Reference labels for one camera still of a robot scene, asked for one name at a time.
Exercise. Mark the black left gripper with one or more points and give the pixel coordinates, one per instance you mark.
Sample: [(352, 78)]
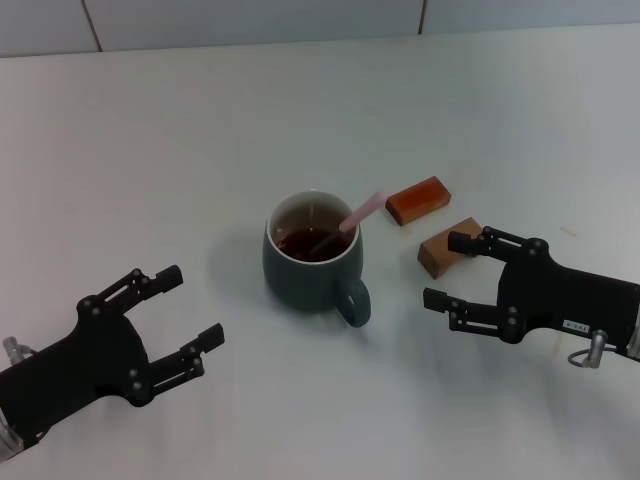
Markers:
[(70, 375)]

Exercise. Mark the dark brown coffee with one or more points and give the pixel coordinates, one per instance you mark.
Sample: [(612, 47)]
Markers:
[(300, 245)]

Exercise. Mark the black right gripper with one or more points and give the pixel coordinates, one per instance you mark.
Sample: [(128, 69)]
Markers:
[(565, 300)]

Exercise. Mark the light arched wooden block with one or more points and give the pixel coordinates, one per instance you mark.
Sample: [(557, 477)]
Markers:
[(440, 252)]

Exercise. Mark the grey ceramic mug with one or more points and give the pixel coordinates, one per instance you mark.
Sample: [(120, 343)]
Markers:
[(310, 280)]

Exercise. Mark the reddish flat wooden block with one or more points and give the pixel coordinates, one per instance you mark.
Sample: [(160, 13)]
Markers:
[(417, 200)]

